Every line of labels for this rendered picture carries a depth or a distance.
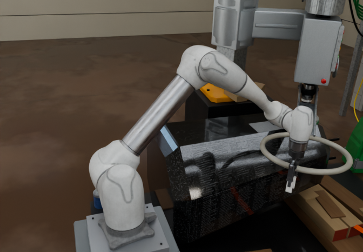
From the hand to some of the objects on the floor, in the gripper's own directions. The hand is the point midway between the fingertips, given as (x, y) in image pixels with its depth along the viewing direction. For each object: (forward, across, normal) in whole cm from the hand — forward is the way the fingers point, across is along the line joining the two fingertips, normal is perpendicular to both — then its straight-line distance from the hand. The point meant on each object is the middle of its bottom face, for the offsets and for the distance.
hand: (290, 184), depth 187 cm
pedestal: (+72, +126, +94) cm, 173 cm away
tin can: (+77, +10, +144) cm, 163 cm away
